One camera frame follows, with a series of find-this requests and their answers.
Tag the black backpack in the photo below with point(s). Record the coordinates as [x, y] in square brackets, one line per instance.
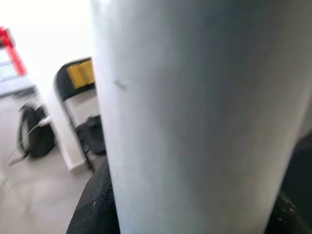
[36, 136]

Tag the yellow ribbed pack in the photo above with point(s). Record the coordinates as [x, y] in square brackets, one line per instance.
[78, 73]

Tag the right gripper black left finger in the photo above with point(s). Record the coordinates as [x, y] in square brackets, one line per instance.
[97, 207]

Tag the black bag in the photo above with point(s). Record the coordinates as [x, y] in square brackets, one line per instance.
[91, 134]

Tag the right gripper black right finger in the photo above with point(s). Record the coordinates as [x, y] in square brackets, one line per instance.
[285, 214]

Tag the black folding chair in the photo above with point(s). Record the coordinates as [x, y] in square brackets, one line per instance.
[63, 92]

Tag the white plastic table leg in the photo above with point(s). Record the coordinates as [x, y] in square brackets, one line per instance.
[195, 109]

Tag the red step ladder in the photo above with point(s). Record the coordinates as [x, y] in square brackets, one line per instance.
[12, 48]

